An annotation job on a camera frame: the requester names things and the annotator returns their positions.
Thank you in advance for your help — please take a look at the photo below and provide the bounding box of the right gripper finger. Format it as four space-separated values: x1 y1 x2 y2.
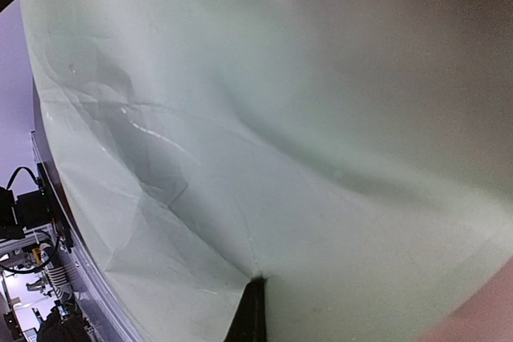
224 276 268 342

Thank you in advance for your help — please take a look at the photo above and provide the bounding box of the green and pink wrapping paper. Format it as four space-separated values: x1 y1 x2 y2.
20 0 512 341

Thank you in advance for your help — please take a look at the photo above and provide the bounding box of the aluminium front rail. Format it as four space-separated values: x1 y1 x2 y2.
31 131 143 341

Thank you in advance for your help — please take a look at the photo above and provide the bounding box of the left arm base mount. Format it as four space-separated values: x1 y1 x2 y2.
1 163 74 251

